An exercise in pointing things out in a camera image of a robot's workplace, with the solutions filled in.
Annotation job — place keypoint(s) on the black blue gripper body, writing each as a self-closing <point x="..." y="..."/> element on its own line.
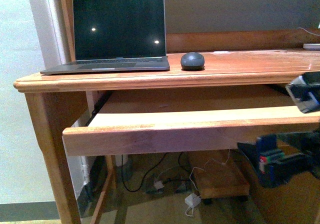
<point x="277" y="157"/>

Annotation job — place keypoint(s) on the dark grey Logitech mouse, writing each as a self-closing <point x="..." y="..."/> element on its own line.
<point x="192" y="61"/>

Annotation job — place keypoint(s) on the small wooden wheeled stand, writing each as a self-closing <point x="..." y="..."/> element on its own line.
<point x="216" y="176"/>

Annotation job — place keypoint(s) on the white power adapter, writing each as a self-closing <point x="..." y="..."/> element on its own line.
<point x="192" y="200"/>

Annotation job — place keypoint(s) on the wooden desk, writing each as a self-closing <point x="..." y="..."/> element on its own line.
<point x="59" y="102"/>

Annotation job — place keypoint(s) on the white flat device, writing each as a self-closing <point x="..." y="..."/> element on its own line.
<point x="311" y="46"/>

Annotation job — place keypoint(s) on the white plug on floor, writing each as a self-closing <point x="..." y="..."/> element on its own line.
<point x="158" y="185"/>

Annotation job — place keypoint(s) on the white oval desk sticker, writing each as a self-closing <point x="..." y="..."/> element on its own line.
<point x="221" y="52"/>

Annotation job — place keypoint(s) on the pull-out wooden keyboard tray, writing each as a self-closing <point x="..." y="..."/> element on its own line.
<point x="185" y="119"/>

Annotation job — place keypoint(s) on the white pipe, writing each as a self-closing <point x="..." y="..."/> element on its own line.
<point x="93" y="166"/>

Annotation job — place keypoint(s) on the grey laptop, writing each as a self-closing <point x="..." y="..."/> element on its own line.
<point x="117" y="36"/>

